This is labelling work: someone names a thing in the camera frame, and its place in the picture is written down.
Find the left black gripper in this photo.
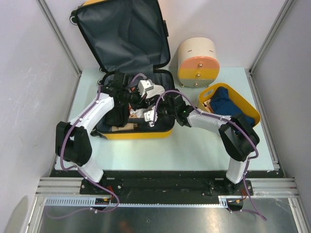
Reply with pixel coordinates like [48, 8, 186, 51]
[122, 85, 148, 112]

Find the black pouch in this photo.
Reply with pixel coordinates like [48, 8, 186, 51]
[104, 98, 129, 127]

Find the yellow plastic basket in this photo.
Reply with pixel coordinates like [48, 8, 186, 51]
[198, 83, 261, 126]

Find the blue cloth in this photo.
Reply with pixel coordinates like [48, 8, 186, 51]
[210, 86, 255, 127]

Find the white round drawer cabinet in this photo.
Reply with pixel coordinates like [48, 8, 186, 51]
[177, 37, 220, 88]

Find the yellow Pikachu suitcase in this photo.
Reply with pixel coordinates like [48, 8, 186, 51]
[69, 0, 178, 140]

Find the orange white packet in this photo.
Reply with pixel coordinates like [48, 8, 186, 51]
[203, 99, 214, 113]

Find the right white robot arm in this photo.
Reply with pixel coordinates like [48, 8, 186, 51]
[152, 90, 260, 195]

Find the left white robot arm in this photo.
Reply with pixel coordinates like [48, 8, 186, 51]
[55, 71, 147, 194]

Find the beige tube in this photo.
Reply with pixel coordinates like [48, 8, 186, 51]
[111, 123, 138, 132]

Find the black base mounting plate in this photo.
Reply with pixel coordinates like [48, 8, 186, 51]
[52, 171, 281, 201]

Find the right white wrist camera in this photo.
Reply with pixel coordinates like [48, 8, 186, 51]
[143, 108, 157, 127]

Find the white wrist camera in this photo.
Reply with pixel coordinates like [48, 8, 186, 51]
[138, 80, 154, 97]
[143, 108, 157, 127]

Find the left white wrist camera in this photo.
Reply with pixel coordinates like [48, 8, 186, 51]
[138, 80, 154, 97]

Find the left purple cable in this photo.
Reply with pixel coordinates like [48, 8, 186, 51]
[46, 73, 149, 219]

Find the aluminium frame rail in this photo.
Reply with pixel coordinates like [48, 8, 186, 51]
[35, 178, 300, 208]

